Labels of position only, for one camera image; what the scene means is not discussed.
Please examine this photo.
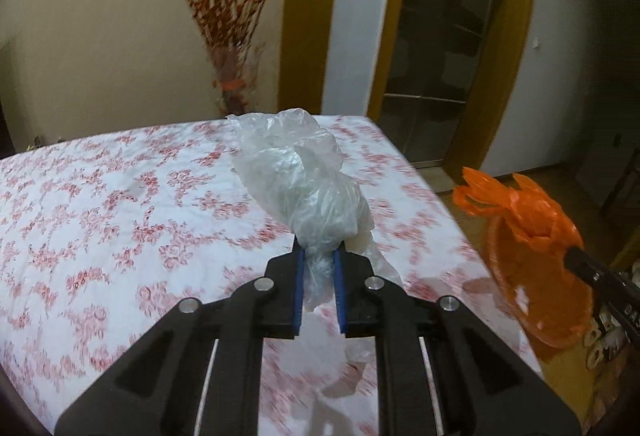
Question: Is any orange plastic bag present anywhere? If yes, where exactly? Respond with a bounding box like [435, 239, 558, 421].
[452, 167, 585, 257]

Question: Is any clear white plastic bag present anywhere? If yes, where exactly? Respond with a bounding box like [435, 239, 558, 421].
[228, 108, 401, 315]

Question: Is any clear glass vase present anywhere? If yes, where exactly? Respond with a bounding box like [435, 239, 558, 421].
[208, 44, 265, 116]

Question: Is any floral white tablecloth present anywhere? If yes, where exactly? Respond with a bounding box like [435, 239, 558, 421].
[1, 116, 537, 428]

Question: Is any wooden glass door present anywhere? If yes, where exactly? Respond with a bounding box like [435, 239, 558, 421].
[369, 0, 533, 178]

